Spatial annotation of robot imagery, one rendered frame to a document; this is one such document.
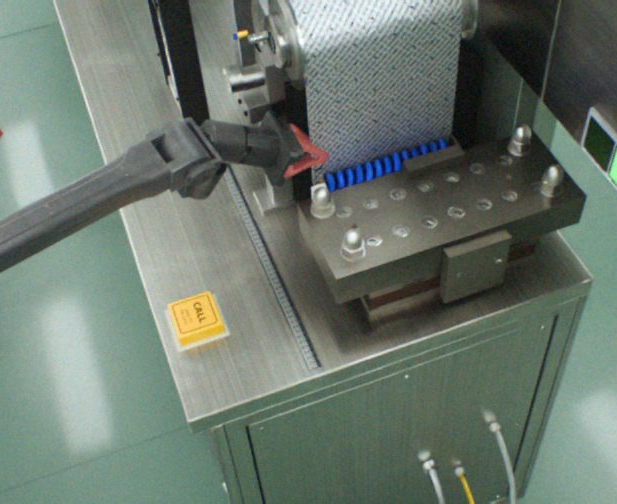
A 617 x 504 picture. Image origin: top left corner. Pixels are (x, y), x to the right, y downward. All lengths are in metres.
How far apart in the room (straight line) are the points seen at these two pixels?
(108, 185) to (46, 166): 1.89
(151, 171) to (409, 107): 0.41
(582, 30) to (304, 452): 0.78
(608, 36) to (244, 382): 0.68
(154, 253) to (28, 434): 1.05
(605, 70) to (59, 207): 0.70
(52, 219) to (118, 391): 1.32
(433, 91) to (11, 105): 2.20
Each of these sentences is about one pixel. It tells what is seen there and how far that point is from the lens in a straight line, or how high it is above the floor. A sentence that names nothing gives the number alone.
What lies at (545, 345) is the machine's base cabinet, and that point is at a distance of 1.53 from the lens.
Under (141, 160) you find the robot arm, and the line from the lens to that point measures 1.16.
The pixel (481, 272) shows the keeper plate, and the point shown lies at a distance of 1.33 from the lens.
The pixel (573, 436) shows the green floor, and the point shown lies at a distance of 2.31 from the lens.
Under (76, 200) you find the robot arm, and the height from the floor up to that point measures 1.21.
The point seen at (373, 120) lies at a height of 1.11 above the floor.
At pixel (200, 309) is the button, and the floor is 0.92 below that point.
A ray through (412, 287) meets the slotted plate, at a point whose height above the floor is 0.93.
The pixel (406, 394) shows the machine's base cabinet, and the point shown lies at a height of 0.75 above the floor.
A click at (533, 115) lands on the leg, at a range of 1.72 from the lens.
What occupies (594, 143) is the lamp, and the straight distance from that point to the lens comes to 1.22.
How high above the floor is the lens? 1.99
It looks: 50 degrees down
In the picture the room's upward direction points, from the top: 5 degrees counter-clockwise
